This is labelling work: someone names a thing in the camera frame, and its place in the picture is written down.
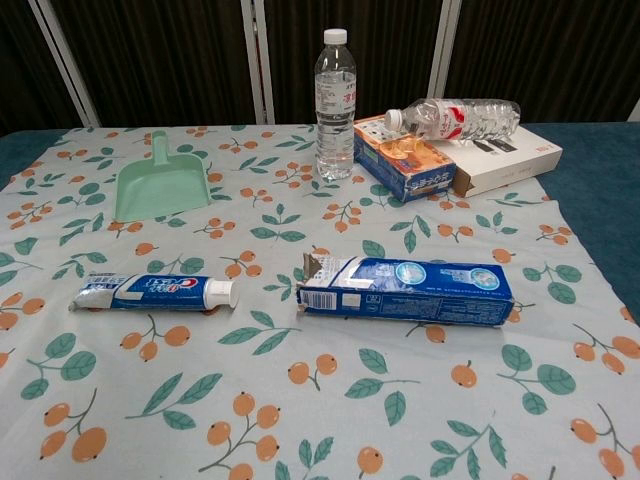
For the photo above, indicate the blue toothpaste carton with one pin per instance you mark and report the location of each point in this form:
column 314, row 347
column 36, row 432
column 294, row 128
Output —
column 410, row 292

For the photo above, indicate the blue white toothpaste tube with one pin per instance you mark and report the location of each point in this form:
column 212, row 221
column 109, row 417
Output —
column 150, row 291

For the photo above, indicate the blue and orange carton box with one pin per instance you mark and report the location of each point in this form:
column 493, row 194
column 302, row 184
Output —
column 400, row 167

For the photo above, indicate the flat white cardboard box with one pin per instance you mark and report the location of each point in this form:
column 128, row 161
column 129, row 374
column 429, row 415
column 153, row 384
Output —
column 510, row 160

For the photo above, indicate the clear water bottle white label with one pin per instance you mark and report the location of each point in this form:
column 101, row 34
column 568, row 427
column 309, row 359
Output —
column 335, row 125

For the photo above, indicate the fruit and leaf print tablecloth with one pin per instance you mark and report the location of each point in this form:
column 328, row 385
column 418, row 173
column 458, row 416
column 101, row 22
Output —
column 320, row 380

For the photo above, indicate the mint green plastic dustpan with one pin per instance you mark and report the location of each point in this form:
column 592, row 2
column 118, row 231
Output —
column 160, row 187

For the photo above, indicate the clear water bottle red label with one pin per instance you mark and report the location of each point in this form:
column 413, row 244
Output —
column 450, row 120

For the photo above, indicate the white partition frame post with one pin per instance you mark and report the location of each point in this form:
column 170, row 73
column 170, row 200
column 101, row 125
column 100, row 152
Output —
column 442, row 50
column 70, row 65
column 257, row 60

